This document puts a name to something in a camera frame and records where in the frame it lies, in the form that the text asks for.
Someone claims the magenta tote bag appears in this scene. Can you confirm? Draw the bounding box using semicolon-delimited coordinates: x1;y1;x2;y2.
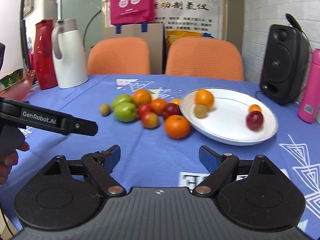
110;0;155;25

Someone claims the white round plate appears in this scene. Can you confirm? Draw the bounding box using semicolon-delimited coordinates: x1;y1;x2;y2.
180;87;279;146

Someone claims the orange in pile middle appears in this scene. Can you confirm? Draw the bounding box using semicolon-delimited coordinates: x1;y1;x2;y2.
150;98;168;116

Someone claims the small tan kiwi fruit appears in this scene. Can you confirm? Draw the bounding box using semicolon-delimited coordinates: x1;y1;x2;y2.
194;105;208;118

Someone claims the dark red plum in pile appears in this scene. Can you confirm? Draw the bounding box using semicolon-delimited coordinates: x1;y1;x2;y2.
162;103;182;120

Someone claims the left orange chair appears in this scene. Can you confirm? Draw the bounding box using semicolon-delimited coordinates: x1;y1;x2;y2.
87;37;151;75

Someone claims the green apple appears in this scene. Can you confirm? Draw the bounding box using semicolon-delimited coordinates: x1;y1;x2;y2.
111;94;132;108
113;102;137;122

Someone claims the right orange chair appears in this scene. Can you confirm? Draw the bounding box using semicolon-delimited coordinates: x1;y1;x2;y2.
165;37;244;81

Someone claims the small red tomato fruit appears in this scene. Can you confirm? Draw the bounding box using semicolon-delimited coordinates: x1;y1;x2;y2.
137;103;153;118

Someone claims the white thermos jug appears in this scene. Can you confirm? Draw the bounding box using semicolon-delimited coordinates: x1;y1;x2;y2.
52;19;88;89

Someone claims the left hand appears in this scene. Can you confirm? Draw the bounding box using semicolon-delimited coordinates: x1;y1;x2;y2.
0;150;18;185

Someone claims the orange behind apples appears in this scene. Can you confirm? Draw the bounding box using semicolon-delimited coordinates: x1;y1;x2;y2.
132;89;152;107

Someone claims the pink thermos bottle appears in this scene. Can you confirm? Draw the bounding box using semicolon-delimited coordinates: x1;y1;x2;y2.
298;49;320;124

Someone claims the black microphone on speaker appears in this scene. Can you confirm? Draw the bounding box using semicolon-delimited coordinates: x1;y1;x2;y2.
285;13;302;31

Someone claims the small yellow orange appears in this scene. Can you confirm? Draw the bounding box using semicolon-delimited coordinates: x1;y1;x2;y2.
171;99;181;105

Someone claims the large front orange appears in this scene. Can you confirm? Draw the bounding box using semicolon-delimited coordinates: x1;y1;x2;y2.
164;115;191;139

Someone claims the green apple front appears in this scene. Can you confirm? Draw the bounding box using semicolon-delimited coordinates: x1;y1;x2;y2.
113;102;137;122

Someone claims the dark red plum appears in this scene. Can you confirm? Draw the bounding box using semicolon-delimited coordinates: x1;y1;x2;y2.
162;103;182;120
246;111;264;131

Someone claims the white poster with chinese text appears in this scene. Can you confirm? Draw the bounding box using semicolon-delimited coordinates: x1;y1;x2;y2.
102;0;227;40

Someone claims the brown cardboard box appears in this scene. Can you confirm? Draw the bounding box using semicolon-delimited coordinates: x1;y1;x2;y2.
103;23;167;74

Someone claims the green apple back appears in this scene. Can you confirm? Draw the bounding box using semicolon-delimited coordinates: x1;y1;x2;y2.
111;94;132;108

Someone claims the yellow snack bag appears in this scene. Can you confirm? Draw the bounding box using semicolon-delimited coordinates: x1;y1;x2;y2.
165;30;202;48

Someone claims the small orange on plate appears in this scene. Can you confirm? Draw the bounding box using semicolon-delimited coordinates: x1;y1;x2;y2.
248;104;262;113

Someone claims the red thermos jug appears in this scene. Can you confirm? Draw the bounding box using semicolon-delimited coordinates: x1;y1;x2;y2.
34;20;57;90

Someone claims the large orange on plate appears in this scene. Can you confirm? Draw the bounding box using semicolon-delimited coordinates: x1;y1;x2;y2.
195;89;215;109

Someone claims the black speaker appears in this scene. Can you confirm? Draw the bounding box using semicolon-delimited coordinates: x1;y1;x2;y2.
259;24;310;105

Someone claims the orange chair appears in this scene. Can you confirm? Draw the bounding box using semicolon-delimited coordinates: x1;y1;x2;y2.
87;37;151;75
165;37;244;81

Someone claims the red yellow nectarine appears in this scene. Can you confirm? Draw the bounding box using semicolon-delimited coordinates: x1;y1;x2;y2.
140;112;159;129

